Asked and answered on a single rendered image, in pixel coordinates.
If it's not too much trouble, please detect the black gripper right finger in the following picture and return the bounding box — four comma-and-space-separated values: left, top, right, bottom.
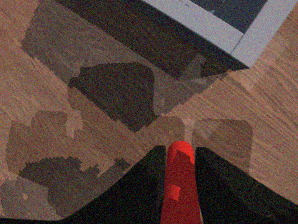
194, 147, 298, 224

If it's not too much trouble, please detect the grey open box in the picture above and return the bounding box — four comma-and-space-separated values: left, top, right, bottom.
121, 0, 298, 71

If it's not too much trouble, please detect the red peg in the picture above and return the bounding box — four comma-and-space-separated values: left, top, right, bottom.
160, 141, 201, 224

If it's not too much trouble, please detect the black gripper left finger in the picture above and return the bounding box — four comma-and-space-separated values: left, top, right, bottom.
0, 145, 166, 224

